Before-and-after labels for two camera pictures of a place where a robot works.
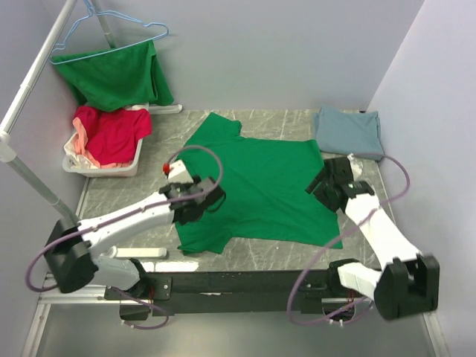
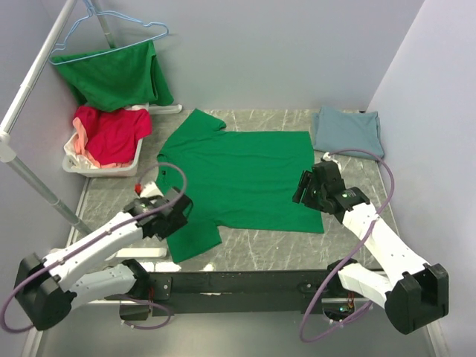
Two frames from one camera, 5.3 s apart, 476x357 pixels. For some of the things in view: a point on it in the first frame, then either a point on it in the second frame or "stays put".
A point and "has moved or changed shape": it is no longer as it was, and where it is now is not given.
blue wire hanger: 94,12 stays put
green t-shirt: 265,201 has moved or changed shape
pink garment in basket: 80,140 stays put
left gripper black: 196,181 -> 178,221
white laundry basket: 74,162 stays put
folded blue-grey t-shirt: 349,132 stays put
